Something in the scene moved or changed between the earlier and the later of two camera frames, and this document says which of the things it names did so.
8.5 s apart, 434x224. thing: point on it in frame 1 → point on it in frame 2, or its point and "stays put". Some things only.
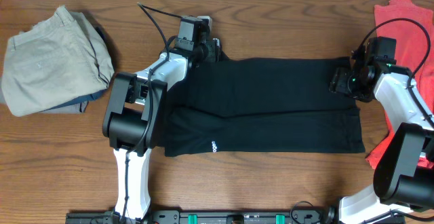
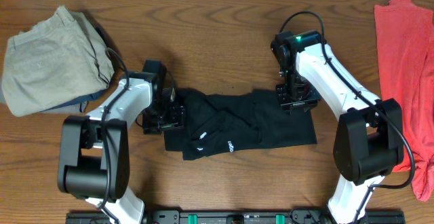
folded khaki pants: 57,60 stays put
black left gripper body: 207,52 → 165,116
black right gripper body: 350,83 → 298,93
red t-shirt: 413,28 stays put
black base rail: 214,216 stays put
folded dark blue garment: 77,105 stays put
